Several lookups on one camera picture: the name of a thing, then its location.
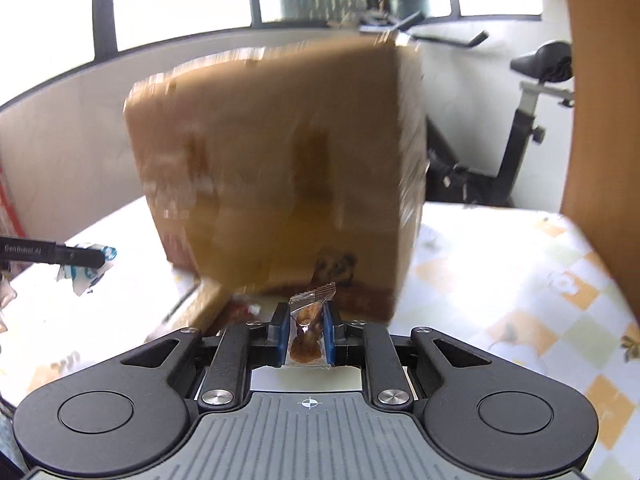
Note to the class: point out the wooden door panel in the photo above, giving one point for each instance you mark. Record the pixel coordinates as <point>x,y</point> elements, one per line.
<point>600,110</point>

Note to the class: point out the dark-framed window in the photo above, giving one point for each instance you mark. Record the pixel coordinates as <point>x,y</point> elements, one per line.
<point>175,0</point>

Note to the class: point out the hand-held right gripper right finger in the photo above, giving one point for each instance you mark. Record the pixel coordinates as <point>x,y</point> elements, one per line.
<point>331,335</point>

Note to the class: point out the plastic-wrapped cardboard box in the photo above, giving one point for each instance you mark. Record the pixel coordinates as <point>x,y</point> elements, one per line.
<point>280,160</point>

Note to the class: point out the blue and white snack packet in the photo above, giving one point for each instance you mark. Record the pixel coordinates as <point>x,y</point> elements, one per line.
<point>80,280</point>

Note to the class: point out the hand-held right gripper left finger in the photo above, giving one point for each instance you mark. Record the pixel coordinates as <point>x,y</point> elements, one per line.
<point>280,335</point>

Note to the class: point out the small clear nut packet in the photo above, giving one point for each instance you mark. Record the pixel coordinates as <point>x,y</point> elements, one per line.
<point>305,320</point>

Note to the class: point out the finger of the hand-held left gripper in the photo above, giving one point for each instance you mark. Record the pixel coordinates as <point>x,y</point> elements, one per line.
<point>77,257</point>

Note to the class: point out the black exercise bike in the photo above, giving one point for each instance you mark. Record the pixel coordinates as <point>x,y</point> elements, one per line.
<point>515,150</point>

